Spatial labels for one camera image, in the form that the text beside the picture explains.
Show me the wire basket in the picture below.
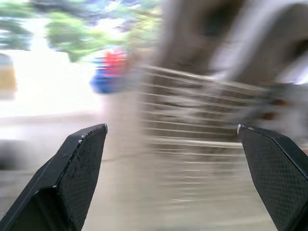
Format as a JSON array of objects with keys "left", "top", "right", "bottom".
[{"left": 134, "top": 64, "right": 272, "bottom": 154}]

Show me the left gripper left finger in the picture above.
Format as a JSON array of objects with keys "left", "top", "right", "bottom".
[{"left": 0, "top": 123, "right": 108, "bottom": 231}]

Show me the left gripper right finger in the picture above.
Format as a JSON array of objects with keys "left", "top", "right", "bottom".
[{"left": 237, "top": 124, "right": 308, "bottom": 231}]

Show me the red and blue toy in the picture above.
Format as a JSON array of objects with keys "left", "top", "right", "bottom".
[{"left": 89, "top": 49, "right": 128, "bottom": 95}]

